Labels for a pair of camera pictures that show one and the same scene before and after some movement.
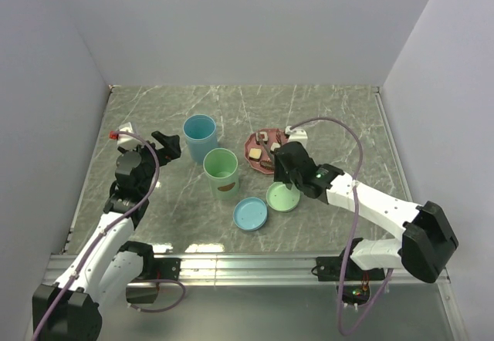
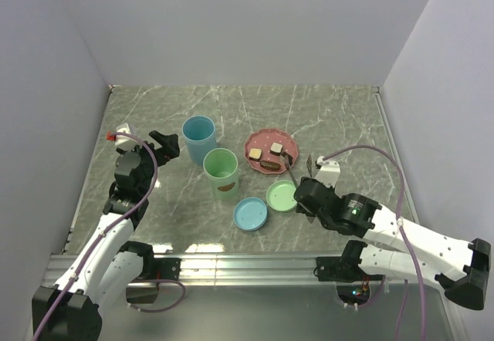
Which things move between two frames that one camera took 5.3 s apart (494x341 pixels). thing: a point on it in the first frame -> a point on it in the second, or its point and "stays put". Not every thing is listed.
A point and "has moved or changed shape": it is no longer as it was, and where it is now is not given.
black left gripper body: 150,163 stays put
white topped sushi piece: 273,146 stays put
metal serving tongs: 268,150 has moved or changed shape
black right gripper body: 282,175 -> 300,208
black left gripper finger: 172,146 stays put
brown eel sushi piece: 267,163 stays put
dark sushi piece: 262,135 has moved or changed shape
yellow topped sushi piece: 255,154 stays put
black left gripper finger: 160,137 stays put
